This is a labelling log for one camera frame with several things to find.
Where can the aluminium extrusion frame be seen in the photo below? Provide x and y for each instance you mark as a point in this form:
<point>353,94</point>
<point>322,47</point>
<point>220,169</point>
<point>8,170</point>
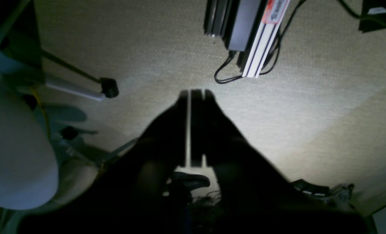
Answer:
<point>250,30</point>

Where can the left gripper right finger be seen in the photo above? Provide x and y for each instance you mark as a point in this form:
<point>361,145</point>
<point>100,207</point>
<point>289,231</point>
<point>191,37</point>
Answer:
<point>255,197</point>

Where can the chair leg with caster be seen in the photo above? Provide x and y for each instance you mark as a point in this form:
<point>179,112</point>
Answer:
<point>80,83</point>

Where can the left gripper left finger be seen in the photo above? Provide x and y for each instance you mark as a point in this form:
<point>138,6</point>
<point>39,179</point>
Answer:
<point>128,198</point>

